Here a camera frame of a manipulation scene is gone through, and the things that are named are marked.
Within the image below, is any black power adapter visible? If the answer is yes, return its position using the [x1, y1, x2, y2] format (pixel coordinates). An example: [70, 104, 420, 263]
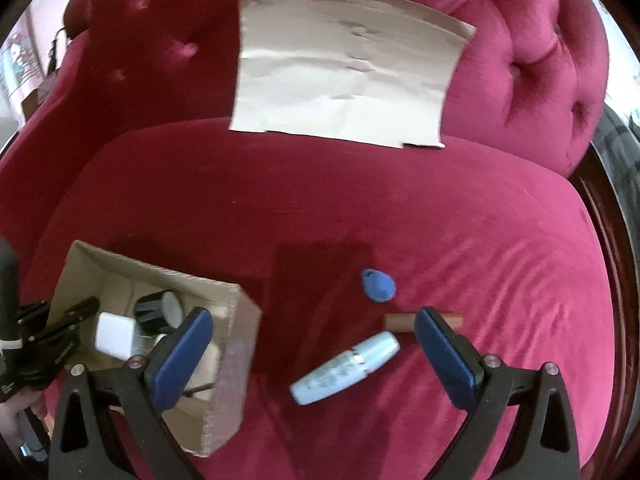
[47, 27, 68, 73]

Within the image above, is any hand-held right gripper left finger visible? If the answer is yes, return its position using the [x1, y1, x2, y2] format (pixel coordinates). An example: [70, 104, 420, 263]
[47, 306, 216, 480]

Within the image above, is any light blue bottle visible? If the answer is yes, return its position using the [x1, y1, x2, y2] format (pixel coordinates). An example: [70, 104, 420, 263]
[290, 331, 401, 406]

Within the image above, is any cartoon wall poster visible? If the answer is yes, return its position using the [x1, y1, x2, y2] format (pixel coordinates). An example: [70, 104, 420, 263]
[0, 35, 41, 106]

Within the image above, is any cardboard box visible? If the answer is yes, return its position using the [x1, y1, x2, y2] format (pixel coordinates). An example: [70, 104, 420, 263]
[47, 240, 263, 458]

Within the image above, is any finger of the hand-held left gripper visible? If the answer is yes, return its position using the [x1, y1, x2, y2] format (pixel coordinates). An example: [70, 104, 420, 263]
[27, 320, 86, 386]
[17, 296, 99, 333]

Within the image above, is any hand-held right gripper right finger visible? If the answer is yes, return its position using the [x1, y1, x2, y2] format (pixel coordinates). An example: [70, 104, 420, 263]
[414, 306, 583, 480]

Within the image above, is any person's left hand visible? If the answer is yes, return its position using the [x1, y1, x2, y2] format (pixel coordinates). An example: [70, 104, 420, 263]
[0, 392, 48, 461]

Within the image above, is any brown tube with cord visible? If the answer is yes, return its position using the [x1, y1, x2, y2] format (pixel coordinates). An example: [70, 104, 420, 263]
[384, 311, 464, 334]

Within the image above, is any brown paper sheet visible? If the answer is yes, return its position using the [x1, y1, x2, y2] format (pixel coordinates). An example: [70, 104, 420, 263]
[229, 0, 477, 150]

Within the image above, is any black glossy jar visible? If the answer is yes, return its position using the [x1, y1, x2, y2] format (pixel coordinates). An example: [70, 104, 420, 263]
[134, 290, 182, 336]

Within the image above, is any grey blanket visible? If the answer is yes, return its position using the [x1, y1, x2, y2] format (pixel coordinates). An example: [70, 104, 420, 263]
[595, 105, 640, 311]

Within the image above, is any small white charger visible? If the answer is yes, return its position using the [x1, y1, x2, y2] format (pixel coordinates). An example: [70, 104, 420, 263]
[150, 332, 222, 401]

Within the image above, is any white two-prong charger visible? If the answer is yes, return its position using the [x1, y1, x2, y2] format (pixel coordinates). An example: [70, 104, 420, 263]
[94, 311, 140, 361]

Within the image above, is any red velvet tufted armchair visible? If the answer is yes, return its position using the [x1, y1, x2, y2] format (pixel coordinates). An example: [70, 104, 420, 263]
[0, 0, 618, 480]

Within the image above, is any blue key fob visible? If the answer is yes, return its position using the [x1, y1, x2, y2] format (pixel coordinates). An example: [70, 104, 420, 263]
[361, 268, 397, 304]

